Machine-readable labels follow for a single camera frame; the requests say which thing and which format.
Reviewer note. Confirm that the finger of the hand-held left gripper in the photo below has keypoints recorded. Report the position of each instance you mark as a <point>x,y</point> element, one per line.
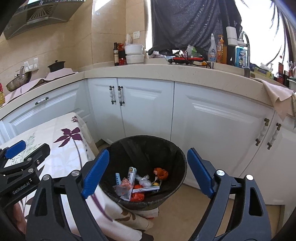
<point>39,151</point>
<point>16,148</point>

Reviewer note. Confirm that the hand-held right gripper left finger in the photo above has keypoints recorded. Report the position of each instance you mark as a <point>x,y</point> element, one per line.
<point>97,173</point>

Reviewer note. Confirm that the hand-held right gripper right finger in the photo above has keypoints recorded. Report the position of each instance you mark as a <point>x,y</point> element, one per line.
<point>200,172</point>

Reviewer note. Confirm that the light blue sachet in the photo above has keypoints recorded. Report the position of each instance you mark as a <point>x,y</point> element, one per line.
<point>117,179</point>

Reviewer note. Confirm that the clear bag with orange dots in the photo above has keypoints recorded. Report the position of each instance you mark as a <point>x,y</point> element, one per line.
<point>123,186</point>

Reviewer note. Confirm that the orange plastic bag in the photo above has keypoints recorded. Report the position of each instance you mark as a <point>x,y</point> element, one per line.
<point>160,173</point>

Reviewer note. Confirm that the red wrapper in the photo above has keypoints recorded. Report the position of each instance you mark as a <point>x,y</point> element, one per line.
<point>137,197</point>

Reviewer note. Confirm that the clear plastic bag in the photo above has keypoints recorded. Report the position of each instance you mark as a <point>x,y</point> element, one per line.
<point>143,180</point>

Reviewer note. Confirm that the black trash bin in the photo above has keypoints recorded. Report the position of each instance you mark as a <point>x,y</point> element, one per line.
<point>143,148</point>

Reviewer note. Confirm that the person's left hand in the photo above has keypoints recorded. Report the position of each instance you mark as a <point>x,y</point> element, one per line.
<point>19,217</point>

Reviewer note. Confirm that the floral tablecloth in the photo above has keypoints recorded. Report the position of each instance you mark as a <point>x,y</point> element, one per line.
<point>67,157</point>

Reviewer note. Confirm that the steel wok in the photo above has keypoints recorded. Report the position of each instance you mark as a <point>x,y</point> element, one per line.
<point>18,83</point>

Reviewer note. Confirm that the pink stove cover cloth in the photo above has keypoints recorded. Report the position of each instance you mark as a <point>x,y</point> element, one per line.
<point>46,79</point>

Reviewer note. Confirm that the black pot with lid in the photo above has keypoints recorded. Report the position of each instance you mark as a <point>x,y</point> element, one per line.
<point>56,66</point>

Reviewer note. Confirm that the beige towel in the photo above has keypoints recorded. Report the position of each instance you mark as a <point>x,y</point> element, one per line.
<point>275,95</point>

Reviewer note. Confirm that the small brown cup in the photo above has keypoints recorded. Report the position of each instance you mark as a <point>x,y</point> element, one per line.
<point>247,72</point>

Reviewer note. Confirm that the red power strip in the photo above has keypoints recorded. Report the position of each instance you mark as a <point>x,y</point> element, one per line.
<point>185,60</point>

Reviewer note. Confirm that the yellow green box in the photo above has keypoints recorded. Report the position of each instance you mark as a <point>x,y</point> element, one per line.
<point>261,73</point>

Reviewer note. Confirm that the dark glass bottle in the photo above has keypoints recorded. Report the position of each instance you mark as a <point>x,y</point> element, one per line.
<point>115,55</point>

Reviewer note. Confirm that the red sauce bottle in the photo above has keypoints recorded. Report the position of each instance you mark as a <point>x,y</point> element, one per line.
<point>121,55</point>

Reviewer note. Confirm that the blue white packet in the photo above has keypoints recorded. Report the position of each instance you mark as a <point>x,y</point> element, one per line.
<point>241,57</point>

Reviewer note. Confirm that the green white plastic bag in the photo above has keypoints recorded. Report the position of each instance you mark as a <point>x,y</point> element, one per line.
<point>193,50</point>

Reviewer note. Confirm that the dark red-labelled bottle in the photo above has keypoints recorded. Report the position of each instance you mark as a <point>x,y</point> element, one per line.
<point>281,74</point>

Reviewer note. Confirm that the steel range hood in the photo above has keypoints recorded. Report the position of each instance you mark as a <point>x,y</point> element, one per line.
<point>39,16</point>

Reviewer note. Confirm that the white water filter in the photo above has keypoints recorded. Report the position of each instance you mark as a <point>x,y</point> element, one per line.
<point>231,36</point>

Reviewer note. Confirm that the chrome faucet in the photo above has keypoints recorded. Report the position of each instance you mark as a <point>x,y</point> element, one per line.
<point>244,34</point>

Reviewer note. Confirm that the dark curtain cloth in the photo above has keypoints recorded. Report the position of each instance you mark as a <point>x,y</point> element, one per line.
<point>192,23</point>

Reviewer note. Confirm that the white wall socket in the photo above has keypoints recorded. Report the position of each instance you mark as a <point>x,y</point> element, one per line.
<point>27,65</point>
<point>136,34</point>
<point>35,63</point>

